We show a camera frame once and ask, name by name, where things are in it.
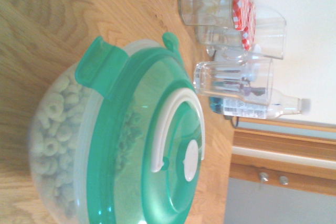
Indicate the green round plastic lid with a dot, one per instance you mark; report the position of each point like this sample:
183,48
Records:
126,142

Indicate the glass jar red checkered lid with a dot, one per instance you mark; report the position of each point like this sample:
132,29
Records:
207,9

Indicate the faceted clear drinking glass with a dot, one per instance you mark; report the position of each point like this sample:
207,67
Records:
231,82

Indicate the clear bottle blue liquid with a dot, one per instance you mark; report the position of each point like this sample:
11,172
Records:
278,108

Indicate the cereal rings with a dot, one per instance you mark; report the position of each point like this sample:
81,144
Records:
52,119

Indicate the plain clear drinking glass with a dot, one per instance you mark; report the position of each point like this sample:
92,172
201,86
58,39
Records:
273,37

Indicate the clear plastic cereal bowl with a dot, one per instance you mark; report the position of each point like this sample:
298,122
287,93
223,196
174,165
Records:
52,142

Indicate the wooden framed glass door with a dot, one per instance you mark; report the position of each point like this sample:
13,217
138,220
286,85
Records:
283,155

